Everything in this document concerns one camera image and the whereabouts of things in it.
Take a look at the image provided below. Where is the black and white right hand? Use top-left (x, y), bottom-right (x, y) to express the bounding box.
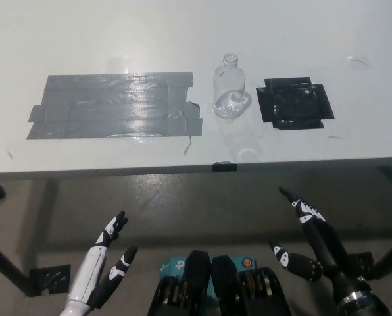
top-left (268, 186), bottom-right (356, 299)

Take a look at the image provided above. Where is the white and black left hand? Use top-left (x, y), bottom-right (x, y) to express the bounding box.
top-left (66, 210), bottom-right (139, 311)

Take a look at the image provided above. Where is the black desk leg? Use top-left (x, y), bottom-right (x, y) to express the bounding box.
top-left (370, 226), bottom-right (392, 281)
top-left (0, 230), bottom-right (41, 297)

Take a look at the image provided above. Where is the clear plastic bottle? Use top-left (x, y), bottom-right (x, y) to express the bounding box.
top-left (212, 52), bottom-right (252, 119)

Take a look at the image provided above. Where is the grey duct tape patch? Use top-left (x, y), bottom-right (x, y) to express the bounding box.
top-left (25, 70), bottom-right (204, 141)

